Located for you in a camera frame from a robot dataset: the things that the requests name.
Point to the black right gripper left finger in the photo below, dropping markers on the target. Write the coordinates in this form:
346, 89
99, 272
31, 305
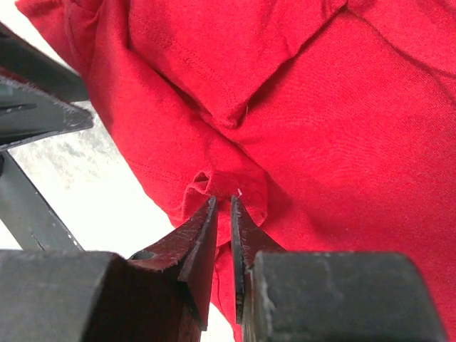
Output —
161, 293

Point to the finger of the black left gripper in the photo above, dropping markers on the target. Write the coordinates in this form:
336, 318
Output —
27, 62
29, 114

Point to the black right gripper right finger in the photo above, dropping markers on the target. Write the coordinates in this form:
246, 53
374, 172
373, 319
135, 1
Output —
326, 296

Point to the red t shirt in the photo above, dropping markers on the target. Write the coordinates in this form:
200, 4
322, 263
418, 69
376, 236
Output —
333, 121

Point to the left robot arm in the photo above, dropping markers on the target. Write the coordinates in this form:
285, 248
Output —
24, 211

